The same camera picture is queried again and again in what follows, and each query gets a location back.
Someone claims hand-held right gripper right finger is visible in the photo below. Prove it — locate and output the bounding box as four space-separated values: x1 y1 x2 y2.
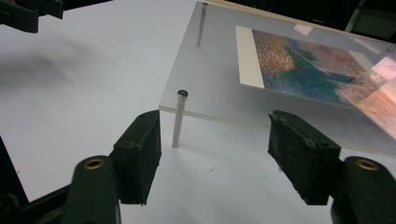
268 110 396 224

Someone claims colourful painting print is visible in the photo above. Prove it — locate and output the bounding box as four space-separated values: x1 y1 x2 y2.
235 25 396 141

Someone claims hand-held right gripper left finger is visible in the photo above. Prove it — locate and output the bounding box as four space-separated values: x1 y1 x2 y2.
60 110 163 224

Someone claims white table cover sheet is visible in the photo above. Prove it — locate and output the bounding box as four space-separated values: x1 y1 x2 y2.
0 0 396 224

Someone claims dark room equipment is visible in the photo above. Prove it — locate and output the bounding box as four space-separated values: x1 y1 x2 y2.
345 0 396 43

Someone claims clear acrylic photo frame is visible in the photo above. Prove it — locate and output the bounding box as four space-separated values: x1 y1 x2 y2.
158 0 396 160

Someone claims metal frame pin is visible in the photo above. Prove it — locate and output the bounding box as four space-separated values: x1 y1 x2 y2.
172 89 190 148
195 2 209 48

